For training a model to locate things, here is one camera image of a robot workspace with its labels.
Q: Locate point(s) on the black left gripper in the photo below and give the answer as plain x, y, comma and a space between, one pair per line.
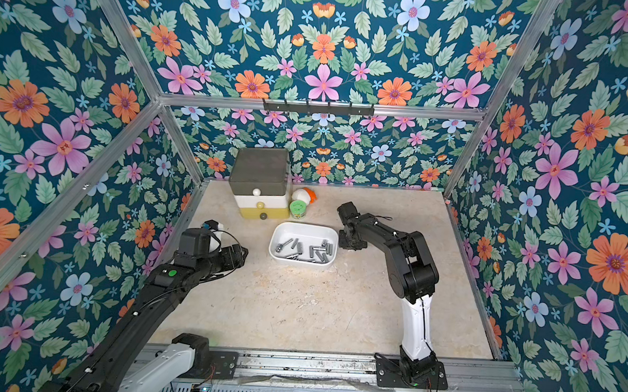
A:
240, 260

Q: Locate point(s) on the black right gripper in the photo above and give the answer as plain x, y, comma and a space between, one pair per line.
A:
349, 228

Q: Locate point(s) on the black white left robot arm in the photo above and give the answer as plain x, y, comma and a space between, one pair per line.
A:
201, 258

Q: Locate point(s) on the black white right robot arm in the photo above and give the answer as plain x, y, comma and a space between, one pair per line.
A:
413, 276

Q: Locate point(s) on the white plastic storage tray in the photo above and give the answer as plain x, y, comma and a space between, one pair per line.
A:
297, 229

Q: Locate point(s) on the grey white yellow drawer box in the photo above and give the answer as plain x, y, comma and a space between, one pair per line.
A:
261, 184

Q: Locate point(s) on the sockets pile in tray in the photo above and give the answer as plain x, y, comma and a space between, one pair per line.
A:
308, 250

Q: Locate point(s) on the white orange ball toy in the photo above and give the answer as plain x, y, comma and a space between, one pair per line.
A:
305, 195

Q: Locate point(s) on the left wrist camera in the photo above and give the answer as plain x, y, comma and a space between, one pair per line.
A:
215, 234

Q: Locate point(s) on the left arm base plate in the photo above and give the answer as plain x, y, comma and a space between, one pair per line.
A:
220, 364

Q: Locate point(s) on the black wall hook rail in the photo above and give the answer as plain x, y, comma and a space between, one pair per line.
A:
308, 108

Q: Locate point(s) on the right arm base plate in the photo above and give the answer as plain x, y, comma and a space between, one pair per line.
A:
393, 372

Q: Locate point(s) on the aluminium front rail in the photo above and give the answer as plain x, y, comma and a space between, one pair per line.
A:
261, 370

